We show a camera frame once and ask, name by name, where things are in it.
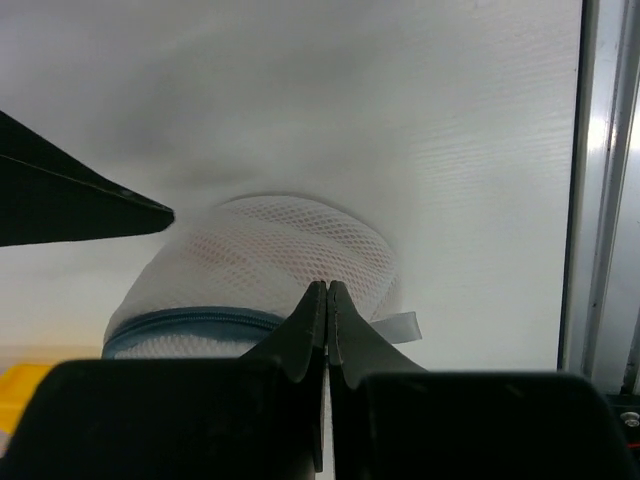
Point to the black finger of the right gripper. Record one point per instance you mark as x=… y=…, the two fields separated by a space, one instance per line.
x=48 y=196

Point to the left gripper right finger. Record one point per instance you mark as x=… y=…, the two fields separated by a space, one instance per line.
x=392 y=419

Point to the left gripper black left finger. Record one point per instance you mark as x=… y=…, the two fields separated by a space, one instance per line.
x=259 y=416

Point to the clear mesh laundry bag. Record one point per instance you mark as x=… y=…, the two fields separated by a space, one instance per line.
x=227 y=280

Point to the yellow plastic bin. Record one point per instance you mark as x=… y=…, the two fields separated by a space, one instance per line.
x=18 y=385

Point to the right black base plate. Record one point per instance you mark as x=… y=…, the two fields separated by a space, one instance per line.
x=627 y=409

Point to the aluminium front rail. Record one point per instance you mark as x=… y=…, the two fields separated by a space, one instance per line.
x=599 y=333

